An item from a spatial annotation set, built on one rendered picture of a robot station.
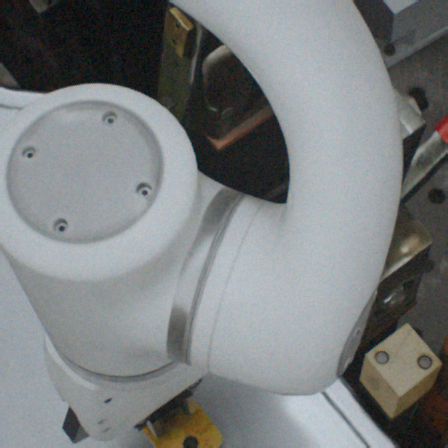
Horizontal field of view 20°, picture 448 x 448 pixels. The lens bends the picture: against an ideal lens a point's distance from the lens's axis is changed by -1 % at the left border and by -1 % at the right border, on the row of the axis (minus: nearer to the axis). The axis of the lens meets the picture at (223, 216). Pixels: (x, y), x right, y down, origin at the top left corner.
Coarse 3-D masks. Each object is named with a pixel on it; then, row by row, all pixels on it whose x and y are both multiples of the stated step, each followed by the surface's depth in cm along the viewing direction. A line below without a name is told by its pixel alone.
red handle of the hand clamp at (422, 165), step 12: (444, 120) 73; (444, 132) 73; (432, 144) 74; (444, 144) 73; (420, 156) 74; (432, 156) 74; (444, 156) 73; (420, 168) 74; (432, 168) 74; (408, 180) 74; (420, 180) 74; (408, 192) 74
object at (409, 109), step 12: (396, 96) 64; (408, 96) 65; (420, 96) 65; (408, 108) 64; (420, 108) 65; (408, 120) 63; (420, 120) 63; (408, 132) 63; (420, 132) 64; (408, 144) 64; (408, 156) 65; (408, 168) 67
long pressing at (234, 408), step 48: (0, 96) 89; (0, 288) 83; (0, 336) 82; (0, 384) 81; (48, 384) 81; (240, 384) 80; (336, 384) 80; (0, 432) 79; (48, 432) 79; (240, 432) 79; (288, 432) 79; (336, 432) 79; (384, 432) 78
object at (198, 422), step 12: (168, 408) 78; (180, 408) 78; (168, 420) 78; (180, 420) 78; (192, 420) 78; (204, 420) 78; (144, 432) 78; (168, 432) 78; (180, 432) 78; (192, 432) 78; (204, 432) 78; (216, 432) 78; (156, 444) 78; (168, 444) 78; (180, 444) 77; (204, 444) 77; (216, 444) 77
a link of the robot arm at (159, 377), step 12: (48, 336) 60; (84, 372) 59; (156, 372) 58; (168, 372) 59; (180, 372) 60; (96, 384) 60; (108, 384) 59; (120, 384) 59; (132, 384) 59; (144, 384) 59; (156, 384) 60
